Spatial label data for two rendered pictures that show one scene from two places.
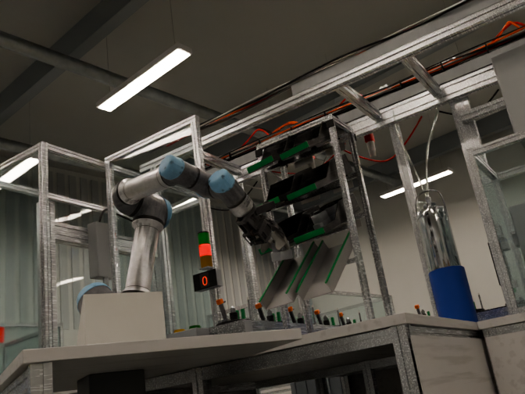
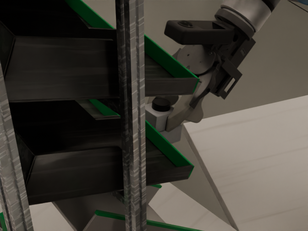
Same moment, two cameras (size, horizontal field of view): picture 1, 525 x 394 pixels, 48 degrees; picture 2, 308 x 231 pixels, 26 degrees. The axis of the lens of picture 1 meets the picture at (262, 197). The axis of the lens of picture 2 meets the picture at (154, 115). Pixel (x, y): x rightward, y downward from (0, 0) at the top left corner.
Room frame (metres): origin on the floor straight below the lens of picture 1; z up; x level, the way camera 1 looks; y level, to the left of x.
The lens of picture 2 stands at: (2.72, 0.13, 1.90)
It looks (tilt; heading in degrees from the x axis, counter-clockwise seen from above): 43 degrees down; 193
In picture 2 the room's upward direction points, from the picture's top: straight up
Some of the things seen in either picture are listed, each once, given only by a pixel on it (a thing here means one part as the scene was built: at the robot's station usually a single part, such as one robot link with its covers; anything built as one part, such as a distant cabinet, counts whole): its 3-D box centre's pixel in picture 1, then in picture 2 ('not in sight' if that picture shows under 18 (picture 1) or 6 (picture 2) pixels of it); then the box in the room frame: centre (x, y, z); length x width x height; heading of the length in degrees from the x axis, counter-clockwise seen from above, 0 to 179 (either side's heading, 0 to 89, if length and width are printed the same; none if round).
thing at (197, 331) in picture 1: (180, 342); not in sight; (2.10, 0.36, 0.93); 0.21 x 0.07 x 0.06; 59
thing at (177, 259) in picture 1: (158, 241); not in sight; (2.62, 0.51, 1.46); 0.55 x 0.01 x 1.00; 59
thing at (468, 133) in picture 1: (482, 181); not in sight; (2.76, -1.07, 1.56); 0.09 x 0.04 x 1.39; 59
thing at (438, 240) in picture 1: (435, 229); not in sight; (2.62, -0.75, 1.32); 0.14 x 0.14 x 0.38
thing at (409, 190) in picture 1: (412, 203); not in sight; (2.95, -0.77, 1.56); 0.04 x 0.04 x 1.39; 59
